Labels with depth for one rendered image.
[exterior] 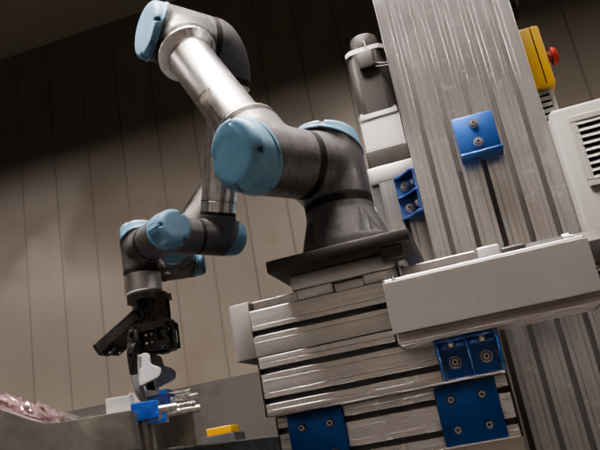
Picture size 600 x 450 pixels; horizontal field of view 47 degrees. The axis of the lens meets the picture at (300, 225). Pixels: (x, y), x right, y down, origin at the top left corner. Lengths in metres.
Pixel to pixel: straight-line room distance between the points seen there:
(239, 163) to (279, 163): 0.06
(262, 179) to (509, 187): 0.46
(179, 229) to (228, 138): 0.32
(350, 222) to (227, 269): 2.18
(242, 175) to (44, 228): 2.79
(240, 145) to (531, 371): 0.60
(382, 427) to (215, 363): 2.16
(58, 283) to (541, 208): 2.79
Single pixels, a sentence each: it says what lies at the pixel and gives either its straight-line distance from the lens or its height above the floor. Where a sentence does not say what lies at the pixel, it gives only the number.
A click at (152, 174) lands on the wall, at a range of 3.53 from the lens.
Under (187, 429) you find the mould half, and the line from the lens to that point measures 1.54.
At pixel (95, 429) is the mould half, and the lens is 1.05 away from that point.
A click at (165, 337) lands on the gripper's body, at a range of 1.37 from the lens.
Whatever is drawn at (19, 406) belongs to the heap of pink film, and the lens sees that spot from 1.14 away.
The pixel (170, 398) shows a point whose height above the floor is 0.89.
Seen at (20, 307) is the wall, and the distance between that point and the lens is 3.76.
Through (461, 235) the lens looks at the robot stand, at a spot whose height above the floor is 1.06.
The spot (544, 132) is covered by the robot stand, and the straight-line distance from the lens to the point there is 1.30.
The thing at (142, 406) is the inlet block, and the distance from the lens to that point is 1.10.
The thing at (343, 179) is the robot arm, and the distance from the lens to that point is 1.12.
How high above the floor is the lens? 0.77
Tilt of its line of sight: 17 degrees up
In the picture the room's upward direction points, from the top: 10 degrees counter-clockwise
